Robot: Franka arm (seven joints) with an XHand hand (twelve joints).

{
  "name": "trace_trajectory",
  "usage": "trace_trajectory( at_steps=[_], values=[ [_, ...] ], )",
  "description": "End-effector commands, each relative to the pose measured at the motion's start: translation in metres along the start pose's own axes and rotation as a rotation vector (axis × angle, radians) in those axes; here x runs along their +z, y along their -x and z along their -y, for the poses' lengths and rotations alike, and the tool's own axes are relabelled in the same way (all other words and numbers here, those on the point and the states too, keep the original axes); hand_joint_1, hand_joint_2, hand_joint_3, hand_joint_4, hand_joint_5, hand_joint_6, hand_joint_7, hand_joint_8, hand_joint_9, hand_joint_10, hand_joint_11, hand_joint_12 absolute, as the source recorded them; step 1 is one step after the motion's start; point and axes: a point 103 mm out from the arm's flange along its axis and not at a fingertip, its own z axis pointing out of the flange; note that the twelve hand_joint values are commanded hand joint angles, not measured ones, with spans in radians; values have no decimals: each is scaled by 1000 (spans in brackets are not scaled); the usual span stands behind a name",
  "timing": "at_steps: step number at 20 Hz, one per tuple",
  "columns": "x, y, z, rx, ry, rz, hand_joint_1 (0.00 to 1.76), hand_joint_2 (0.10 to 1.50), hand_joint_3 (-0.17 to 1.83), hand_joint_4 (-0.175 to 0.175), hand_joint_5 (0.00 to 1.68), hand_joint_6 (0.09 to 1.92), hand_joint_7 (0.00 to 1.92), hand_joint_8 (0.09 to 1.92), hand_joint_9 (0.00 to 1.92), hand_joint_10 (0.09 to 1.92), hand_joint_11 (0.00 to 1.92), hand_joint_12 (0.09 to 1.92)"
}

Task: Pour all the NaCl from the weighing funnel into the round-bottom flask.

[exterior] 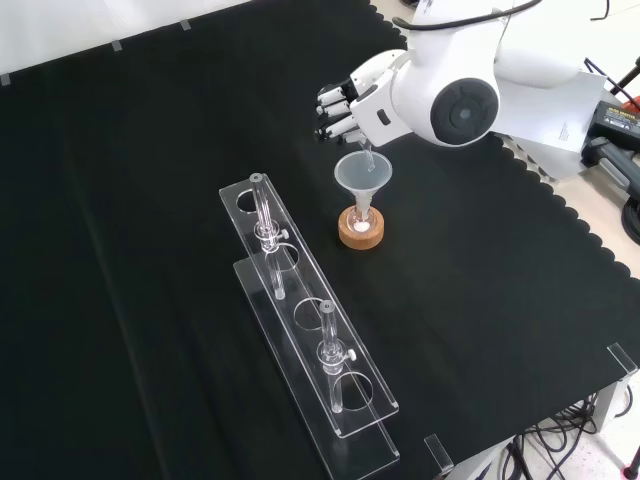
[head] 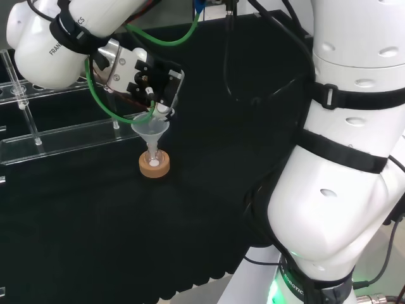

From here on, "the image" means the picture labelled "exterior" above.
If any black floor cable bundle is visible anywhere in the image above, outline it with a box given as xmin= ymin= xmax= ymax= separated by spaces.
xmin=498 ymin=389 xmax=634 ymax=480

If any black bench cloth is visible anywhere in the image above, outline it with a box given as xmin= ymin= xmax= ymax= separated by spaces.
xmin=0 ymin=0 xmax=640 ymax=480

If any pale board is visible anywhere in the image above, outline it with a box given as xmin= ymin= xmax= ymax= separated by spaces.
xmin=492 ymin=69 xmax=608 ymax=154

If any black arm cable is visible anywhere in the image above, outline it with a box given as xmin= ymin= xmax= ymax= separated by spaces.
xmin=391 ymin=0 xmax=545 ymax=32

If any clear acrylic funnel stand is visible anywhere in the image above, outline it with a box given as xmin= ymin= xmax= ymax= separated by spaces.
xmin=217 ymin=171 xmax=402 ymax=480

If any translucent plastic funnel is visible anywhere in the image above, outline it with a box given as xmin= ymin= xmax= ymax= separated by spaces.
xmin=333 ymin=151 xmax=395 ymax=215

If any clear acrylic bench clip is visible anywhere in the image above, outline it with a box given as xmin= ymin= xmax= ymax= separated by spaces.
xmin=605 ymin=342 xmax=640 ymax=378
xmin=423 ymin=433 xmax=455 ymax=476

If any clear glass weighing funnel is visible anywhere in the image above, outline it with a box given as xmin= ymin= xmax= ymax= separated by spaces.
xmin=356 ymin=139 xmax=379 ymax=174

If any small round-bottom glass flask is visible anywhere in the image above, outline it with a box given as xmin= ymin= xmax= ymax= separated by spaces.
xmin=348 ymin=199 xmax=376 ymax=236

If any cork ring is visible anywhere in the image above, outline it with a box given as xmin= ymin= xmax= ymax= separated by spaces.
xmin=337 ymin=206 xmax=388 ymax=250

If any black device with yellow label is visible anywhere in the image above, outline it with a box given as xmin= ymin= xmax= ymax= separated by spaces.
xmin=581 ymin=97 xmax=640 ymax=202

